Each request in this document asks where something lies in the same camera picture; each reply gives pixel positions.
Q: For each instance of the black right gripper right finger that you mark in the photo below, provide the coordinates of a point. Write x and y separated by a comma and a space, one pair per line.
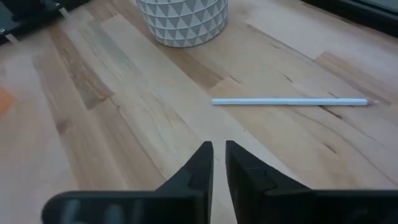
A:
264, 202

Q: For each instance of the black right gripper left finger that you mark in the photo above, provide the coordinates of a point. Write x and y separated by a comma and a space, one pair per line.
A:
186, 202

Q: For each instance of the white pencil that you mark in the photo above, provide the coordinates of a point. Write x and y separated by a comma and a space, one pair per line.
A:
289, 101

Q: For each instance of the grey white triangle-pattern pot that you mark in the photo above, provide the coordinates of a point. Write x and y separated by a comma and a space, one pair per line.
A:
183, 21

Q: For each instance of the orange plastic bin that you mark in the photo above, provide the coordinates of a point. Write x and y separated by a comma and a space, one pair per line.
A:
4, 101

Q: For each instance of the black metal table frame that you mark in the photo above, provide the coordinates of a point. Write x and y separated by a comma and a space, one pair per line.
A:
357, 14

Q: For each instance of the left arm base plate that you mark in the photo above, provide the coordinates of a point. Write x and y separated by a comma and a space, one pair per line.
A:
18, 15

